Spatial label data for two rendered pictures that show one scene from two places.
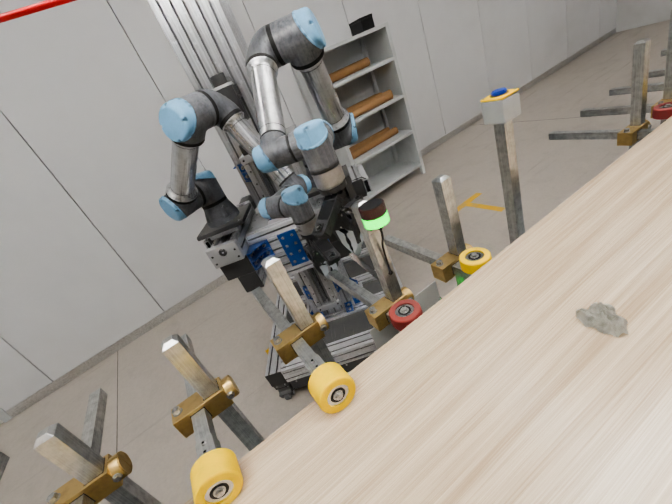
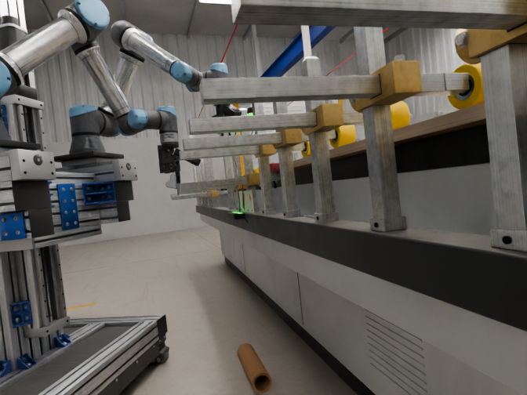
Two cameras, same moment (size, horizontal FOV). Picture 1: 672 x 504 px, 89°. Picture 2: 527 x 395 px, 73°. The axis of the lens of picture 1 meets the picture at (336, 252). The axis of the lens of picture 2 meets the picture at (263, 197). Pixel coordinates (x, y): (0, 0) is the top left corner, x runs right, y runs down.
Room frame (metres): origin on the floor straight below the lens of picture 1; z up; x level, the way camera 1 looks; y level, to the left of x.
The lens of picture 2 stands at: (0.59, 1.49, 0.80)
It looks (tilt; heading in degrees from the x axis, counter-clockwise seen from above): 1 degrees down; 274
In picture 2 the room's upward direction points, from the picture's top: 6 degrees counter-clockwise
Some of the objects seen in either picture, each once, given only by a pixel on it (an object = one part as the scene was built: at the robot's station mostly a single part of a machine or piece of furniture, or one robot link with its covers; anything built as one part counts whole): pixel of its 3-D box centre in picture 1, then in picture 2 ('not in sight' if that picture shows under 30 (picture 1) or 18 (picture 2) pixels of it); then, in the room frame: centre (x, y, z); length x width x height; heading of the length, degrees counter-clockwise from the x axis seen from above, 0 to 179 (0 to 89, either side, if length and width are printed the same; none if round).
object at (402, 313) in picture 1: (409, 325); (274, 175); (0.64, -0.09, 0.85); 0.08 x 0.08 x 0.11
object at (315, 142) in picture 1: (316, 146); (219, 77); (0.83, -0.06, 1.31); 0.09 x 0.08 x 0.11; 166
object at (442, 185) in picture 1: (457, 249); (238, 179); (0.83, -0.33, 0.87); 0.04 x 0.04 x 0.48; 19
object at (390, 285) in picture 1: (388, 279); (248, 161); (0.75, -0.10, 0.93); 0.04 x 0.04 x 0.48; 19
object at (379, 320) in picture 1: (391, 307); (252, 179); (0.74, -0.08, 0.85); 0.14 x 0.06 x 0.05; 109
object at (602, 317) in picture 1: (601, 315); not in sight; (0.40, -0.39, 0.91); 0.09 x 0.07 x 0.02; 167
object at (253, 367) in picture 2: not in sight; (252, 366); (0.81, -0.02, 0.04); 0.30 x 0.08 x 0.08; 109
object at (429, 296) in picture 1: (407, 317); (245, 201); (0.78, -0.12, 0.75); 0.26 x 0.01 x 0.10; 109
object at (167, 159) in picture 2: (315, 244); (169, 159); (1.05, 0.05, 0.96); 0.09 x 0.08 x 0.12; 20
